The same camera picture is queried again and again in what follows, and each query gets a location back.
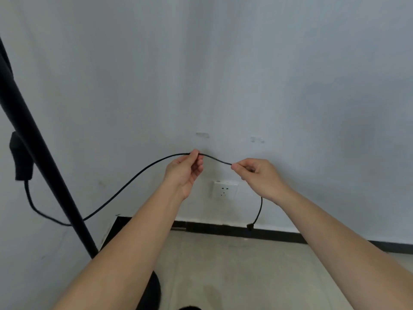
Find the person's right thumb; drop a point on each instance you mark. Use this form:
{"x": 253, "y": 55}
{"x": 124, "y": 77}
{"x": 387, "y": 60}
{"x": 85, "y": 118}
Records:
{"x": 247, "y": 163}

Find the black floor stand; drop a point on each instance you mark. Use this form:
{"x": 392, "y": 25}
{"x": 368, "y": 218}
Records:
{"x": 42, "y": 148}

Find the person's left thumb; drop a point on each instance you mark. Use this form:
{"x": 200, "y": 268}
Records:
{"x": 188, "y": 157}

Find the clear tape piece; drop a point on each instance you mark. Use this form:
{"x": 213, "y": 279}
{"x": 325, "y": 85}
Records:
{"x": 257, "y": 139}
{"x": 202, "y": 135}

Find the person's left hand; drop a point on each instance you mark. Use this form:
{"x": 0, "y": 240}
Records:
{"x": 180, "y": 175}

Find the person's right hand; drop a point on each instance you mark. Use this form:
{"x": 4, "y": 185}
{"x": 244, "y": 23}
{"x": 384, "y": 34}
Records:
{"x": 263, "y": 180}

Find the person's right forearm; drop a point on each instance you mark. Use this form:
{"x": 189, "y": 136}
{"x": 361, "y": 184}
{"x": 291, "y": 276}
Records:
{"x": 342, "y": 251}

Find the white wall socket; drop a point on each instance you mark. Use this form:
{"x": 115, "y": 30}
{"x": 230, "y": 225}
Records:
{"x": 224, "y": 189}

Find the black baseboard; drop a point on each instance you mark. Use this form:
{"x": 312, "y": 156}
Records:
{"x": 274, "y": 235}

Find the person's left forearm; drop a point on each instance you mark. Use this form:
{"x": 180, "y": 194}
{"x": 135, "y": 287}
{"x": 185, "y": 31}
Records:
{"x": 129, "y": 251}

